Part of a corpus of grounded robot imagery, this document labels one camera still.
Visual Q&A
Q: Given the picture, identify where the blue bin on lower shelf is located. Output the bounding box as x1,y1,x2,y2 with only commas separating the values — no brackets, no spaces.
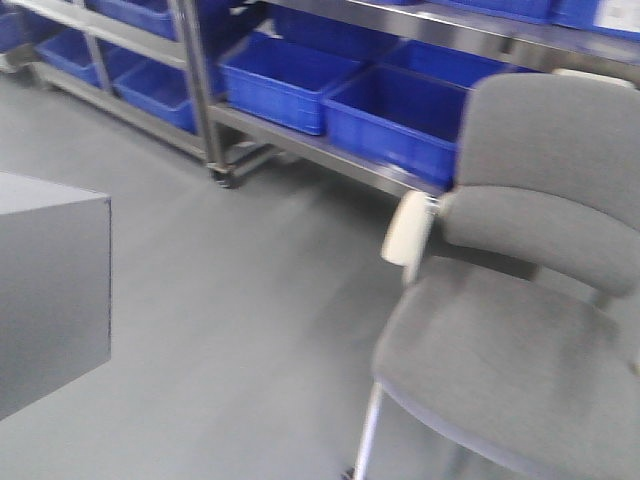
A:
221,37,363,136

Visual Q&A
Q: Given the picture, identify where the gray upholstered chair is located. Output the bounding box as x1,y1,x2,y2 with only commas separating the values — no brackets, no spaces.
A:
350,74,639,479

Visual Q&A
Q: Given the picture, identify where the steel shelving unit with bins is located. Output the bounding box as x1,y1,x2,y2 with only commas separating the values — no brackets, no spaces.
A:
21,1,639,196

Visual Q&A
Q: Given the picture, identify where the blue bin beside chair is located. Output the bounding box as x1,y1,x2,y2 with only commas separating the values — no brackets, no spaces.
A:
324,66,468,190

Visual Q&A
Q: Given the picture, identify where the gray rectangular base block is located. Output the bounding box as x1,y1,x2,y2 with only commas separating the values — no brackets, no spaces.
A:
1,172,112,418

